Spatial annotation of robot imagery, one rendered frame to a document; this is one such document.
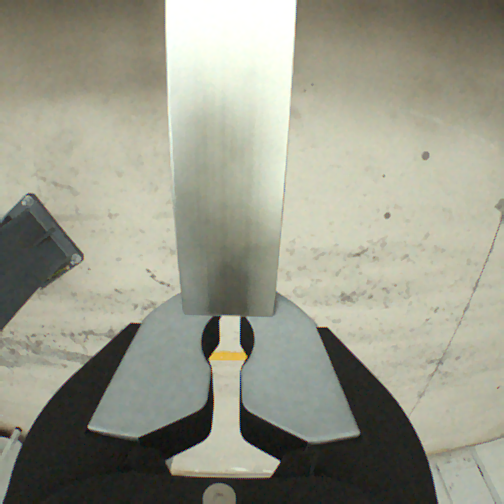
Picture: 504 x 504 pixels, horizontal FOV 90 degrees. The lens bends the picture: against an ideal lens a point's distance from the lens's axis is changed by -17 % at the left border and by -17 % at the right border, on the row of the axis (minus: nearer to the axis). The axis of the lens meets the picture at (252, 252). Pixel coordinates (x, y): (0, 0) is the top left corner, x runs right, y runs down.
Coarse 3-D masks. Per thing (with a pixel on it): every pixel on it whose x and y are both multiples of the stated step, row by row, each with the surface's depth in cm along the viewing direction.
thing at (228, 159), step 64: (192, 0) 6; (256, 0) 6; (192, 64) 6; (256, 64) 6; (192, 128) 7; (256, 128) 7; (192, 192) 8; (256, 192) 8; (192, 256) 9; (256, 256) 9
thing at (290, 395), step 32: (256, 320) 10; (288, 320) 10; (256, 352) 8; (288, 352) 8; (320, 352) 8; (256, 384) 7; (288, 384) 7; (320, 384) 7; (256, 416) 7; (288, 416) 7; (320, 416) 7; (352, 416) 7; (288, 448) 6
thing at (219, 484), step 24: (144, 456) 5; (288, 456) 6; (96, 480) 4; (120, 480) 5; (144, 480) 5; (168, 480) 5; (192, 480) 5; (216, 480) 5; (240, 480) 5; (264, 480) 5; (288, 480) 5; (312, 480) 5; (336, 480) 5
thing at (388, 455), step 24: (336, 336) 9; (336, 360) 8; (360, 384) 7; (360, 408) 7; (384, 408) 7; (360, 432) 6; (384, 432) 6; (408, 432) 6; (312, 456) 6; (336, 456) 6; (360, 456) 6; (384, 456) 6; (408, 456) 5; (360, 480) 5; (384, 480) 5; (408, 480) 5; (432, 480) 5
